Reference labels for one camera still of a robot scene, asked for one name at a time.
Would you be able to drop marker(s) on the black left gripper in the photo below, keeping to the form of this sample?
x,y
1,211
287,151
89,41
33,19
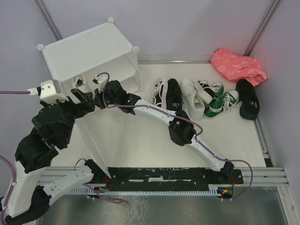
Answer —
x,y
87,105

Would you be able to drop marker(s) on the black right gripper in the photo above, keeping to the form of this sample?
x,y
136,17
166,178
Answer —
x,y
97,97

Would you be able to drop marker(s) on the white leather sneaker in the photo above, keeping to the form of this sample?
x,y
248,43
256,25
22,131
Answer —
x,y
193,102
79,82

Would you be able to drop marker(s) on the black white canvas sneaker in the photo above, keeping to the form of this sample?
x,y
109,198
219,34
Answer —
x,y
160,92

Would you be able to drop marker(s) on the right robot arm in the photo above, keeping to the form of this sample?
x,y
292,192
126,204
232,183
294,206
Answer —
x,y
181,131

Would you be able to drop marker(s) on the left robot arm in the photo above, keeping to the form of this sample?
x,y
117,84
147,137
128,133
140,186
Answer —
x,y
27,201

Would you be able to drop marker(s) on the white plastic shoe cabinet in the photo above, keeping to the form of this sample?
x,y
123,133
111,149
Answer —
x,y
99,49

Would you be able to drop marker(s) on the black slip-on shoe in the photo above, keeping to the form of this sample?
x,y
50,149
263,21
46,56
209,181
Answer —
x,y
250,106
174,100

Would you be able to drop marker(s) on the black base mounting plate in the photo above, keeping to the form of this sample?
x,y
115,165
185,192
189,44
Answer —
x,y
196,175

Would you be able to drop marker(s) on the green canvas sneaker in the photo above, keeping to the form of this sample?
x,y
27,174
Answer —
x,y
215,107
230,99

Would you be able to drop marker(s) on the pink patterned bag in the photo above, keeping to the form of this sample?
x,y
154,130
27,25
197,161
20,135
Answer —
x,y
234,67

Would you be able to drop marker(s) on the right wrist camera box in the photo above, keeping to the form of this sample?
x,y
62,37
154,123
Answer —
x,y
100,78

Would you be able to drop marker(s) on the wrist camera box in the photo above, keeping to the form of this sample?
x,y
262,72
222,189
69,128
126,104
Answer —
x,y
49,92
100,78

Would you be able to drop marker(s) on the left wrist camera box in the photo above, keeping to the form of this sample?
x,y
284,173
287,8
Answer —
x,y
49,92

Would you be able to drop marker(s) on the aluminium frame rail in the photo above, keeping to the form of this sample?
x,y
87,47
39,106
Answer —
x,y
150,60

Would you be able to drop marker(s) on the white slotted cable duct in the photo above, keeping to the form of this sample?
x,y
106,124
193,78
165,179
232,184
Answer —
x,y
152,188

